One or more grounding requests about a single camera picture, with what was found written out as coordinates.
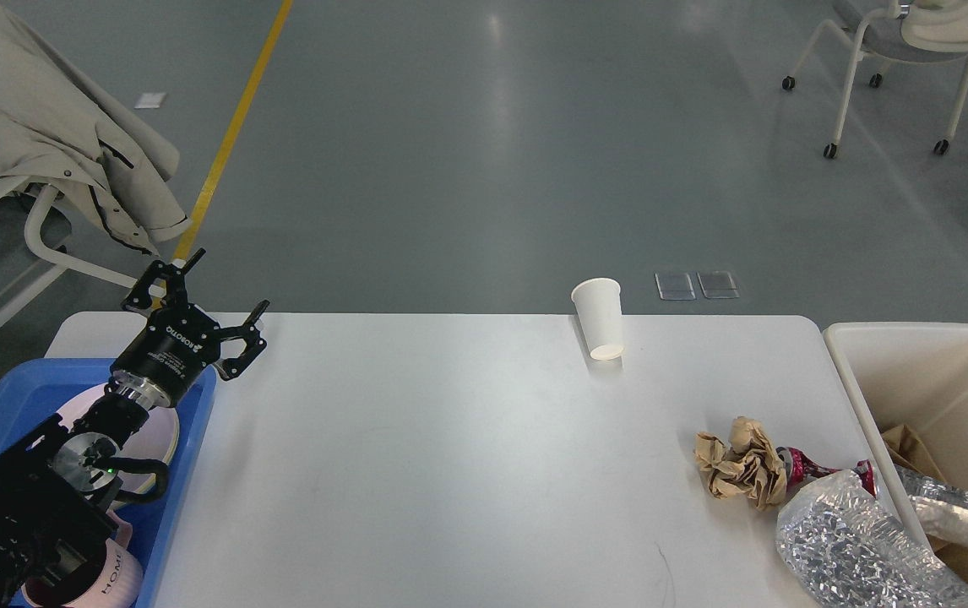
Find beige plastic bin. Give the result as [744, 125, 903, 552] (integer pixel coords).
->
[824, 323, 968, 544]

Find far white chair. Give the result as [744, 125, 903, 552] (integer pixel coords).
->
[781, 1, 968, 160]

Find pink mug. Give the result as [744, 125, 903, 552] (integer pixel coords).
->
[21, 509, 144, 607]

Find clear floor plate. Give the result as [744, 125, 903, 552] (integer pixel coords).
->
[655, 272, 698, 301]
[697, 272, 740, 299]

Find brown paper ball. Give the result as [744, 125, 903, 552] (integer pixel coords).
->
[693, 416, 788, 511]

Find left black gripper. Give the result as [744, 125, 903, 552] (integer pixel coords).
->
[106, 248, 272, 410]

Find crushed red soda can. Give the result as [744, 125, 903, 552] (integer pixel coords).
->
[776, 447, 878, 497]

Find clear floor plate right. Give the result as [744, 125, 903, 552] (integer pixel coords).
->
[697, 272, 740, 299]

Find pink plate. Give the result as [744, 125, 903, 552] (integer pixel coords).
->
[49, 383, 180, 494]

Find white floor tag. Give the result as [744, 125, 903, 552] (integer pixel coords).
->
[133, 92, 167, 109]

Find clear floor plate left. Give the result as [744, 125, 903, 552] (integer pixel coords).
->
[655, 272, 698, 301]

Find beige coat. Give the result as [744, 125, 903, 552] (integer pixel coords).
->
[0, 4, 190, 254]

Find white paper cup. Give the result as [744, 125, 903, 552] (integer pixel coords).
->
[570, 277, 624, 361]

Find blue plastic tray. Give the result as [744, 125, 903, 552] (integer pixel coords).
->
[0, 358, 219, 607]

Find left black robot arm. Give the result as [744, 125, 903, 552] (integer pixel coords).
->
[0, 249, 269, 607]

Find foil container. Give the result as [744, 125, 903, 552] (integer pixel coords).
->
[895, 465, 968, 549]
[776, 472, 968, 607]

